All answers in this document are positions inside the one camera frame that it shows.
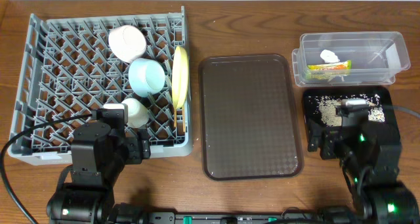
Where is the white tissue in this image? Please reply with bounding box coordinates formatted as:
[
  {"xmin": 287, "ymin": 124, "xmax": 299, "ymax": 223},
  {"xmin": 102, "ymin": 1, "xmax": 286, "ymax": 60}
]
[{"xmin": 320, "ymin": 49, "xmax": 340, "ymax": 64}]

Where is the pink white small bowl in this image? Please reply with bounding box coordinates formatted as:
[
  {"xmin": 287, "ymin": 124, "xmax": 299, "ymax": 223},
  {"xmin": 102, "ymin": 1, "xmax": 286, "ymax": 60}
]
[{"xmin": 108, "ymin": 25, "xmax": 147, "ymax": 63}]

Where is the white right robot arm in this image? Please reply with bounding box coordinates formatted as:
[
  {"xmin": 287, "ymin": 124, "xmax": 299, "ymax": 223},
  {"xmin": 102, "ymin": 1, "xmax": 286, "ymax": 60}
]
[{"xmin": 306, "ymin": 120, "xmax": 419, "ymax": 223}]

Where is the pile of white rice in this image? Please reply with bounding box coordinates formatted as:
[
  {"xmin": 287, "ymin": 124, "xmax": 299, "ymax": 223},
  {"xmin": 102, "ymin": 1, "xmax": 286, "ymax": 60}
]
[{"xmin": 308, "ymin": 94, "xmax": 385, "ymax": 127}]

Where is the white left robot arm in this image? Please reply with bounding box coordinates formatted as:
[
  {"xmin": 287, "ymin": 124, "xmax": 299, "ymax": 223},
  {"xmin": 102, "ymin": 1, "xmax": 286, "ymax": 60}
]
[{"xmin": 47, "ymin": 122, "xmax": 150, "ymax": 223}]

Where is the green orange snack wrapper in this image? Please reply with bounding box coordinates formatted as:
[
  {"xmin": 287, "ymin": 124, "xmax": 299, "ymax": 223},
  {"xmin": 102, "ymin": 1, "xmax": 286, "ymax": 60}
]
[{"xmin": 306, "ymin": 60, "xmax": 352, "ymax": 81}]

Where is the wooden chopstick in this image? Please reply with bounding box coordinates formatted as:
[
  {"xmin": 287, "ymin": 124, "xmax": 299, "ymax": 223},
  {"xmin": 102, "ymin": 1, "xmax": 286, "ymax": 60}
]
[
  {"xmin": 173, "ymin": 108, "xmax": 177, "ymax": 128},
  {"xmin": 181, "ymin": 107, "xmax": 186, "ymax": 133}
]

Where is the grey plastic dishwasher rack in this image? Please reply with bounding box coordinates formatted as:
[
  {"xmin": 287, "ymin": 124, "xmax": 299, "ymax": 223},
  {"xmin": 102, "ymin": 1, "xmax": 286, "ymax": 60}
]
[{"xmin": 8, "ymin": 11, "xmax": 193, "ymax": 166}]

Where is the light blue bowl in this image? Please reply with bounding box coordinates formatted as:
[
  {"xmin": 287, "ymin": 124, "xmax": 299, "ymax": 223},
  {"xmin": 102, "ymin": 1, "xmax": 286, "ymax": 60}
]
[{"xmin": 128, "ymin": 58, "xmax": 165, "ymax": 97}]

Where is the white paper cup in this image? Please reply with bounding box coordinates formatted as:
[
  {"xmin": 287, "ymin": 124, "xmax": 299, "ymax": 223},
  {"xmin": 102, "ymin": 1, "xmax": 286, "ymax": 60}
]
[{"xmin": 122, "ymin": 98, "xmax": 149, "ymax": 129}]

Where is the yellow round plate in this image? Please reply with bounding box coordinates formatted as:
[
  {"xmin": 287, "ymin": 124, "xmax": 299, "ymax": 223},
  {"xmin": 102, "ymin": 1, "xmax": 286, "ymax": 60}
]
[{"xmin": 171, "ymin": 46, "xmax": 189, "ymax": 110}]

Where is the brown plastic serving tray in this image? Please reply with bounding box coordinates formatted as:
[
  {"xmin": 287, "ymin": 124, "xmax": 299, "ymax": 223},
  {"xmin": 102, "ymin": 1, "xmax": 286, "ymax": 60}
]
[{"xmin": 199, "ymin": 55, "xmax": 304, "ymax": 181}]

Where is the black rectangular waste tray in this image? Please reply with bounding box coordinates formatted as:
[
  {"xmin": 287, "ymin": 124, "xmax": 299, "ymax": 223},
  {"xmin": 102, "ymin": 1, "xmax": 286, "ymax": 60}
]
[{"xmin": 303, "ymin": 86, "xmax": 398, "ymax": 152}]

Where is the clear plastic waste bin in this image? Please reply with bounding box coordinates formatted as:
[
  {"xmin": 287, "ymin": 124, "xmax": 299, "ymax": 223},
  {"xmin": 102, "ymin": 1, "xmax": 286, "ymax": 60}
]
[{"xmin": 292, "ymin": 32, "xmax": 411, "ymax": 87}]

